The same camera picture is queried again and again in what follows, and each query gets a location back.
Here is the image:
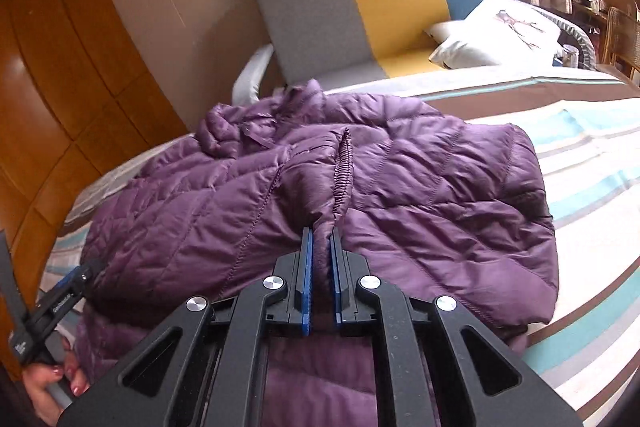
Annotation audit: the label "purple quilted puffer jacket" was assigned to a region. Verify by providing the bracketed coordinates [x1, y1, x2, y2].
[75, 82, 559, 426]

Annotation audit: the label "left hand painted nails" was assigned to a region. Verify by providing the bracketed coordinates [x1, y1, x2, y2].
[22, 336, 90, 426]

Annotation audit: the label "orange wooden wardrobe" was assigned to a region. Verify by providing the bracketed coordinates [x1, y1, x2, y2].
[1, 0, 186, 303]

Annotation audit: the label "white pillow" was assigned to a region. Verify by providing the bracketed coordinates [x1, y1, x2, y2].
[425, 0, 561, 69]

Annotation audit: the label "white bed side rail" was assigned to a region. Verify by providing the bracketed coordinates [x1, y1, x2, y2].
[231, 43, 274, 106]

